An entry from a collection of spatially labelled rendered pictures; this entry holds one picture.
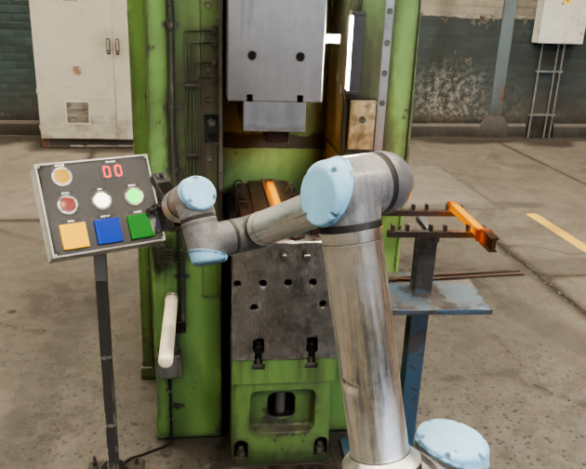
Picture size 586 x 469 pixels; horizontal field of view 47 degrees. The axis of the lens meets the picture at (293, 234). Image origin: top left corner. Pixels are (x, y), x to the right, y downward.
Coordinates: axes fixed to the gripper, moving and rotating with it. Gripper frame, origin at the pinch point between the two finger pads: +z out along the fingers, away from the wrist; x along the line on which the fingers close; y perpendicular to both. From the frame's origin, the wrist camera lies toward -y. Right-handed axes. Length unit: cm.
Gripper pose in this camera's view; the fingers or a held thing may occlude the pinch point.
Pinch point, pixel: (153, 215)
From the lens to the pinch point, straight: 199.6
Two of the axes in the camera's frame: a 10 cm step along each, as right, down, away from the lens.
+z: -4.8, 1.9, 8.6
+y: 2.3, 9.7, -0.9
